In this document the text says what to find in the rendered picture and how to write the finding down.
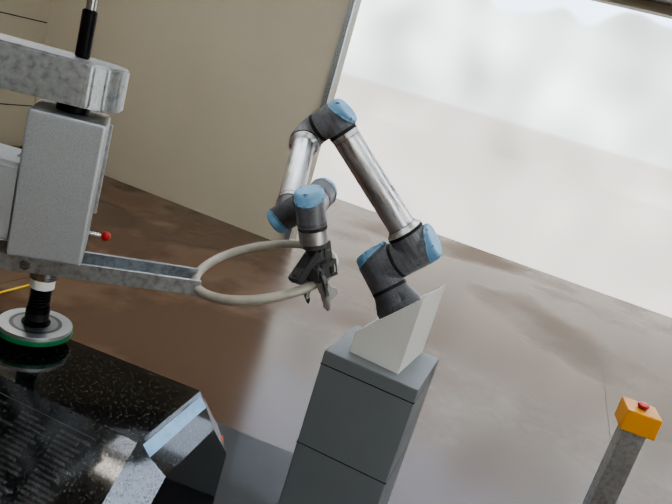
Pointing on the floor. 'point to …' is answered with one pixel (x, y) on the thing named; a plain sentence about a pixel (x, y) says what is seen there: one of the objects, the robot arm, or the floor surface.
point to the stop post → (622, 450)
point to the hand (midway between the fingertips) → (316, 305)
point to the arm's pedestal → (355, 428)
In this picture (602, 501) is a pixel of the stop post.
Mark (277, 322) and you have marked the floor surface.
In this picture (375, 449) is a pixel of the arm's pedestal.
